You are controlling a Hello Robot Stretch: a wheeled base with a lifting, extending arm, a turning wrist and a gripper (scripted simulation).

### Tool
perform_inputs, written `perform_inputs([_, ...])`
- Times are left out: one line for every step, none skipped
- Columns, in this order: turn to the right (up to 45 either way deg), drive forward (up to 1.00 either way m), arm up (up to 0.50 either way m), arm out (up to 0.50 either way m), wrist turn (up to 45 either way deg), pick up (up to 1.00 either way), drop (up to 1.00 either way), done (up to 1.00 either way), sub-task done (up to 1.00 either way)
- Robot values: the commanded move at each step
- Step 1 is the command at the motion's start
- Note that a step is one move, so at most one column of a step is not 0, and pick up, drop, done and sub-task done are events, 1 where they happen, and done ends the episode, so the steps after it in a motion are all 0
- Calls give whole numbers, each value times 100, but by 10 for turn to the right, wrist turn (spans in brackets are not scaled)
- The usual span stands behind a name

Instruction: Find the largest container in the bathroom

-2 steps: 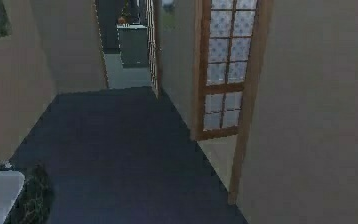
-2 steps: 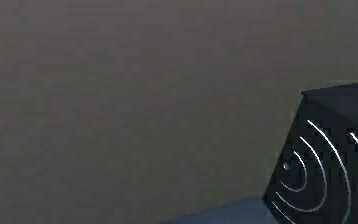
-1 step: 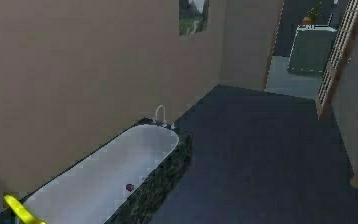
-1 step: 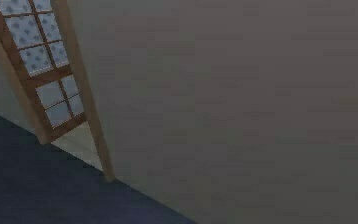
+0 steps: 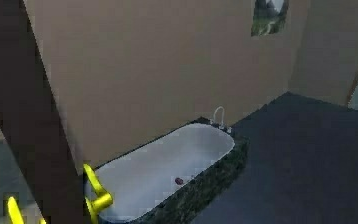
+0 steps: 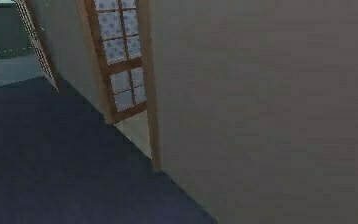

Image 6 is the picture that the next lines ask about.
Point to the brown glass-paned room door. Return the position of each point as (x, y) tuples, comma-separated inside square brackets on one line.
[(120, 68)]

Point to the dark green cabinet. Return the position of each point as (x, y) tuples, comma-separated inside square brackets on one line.
[(5, 30)]

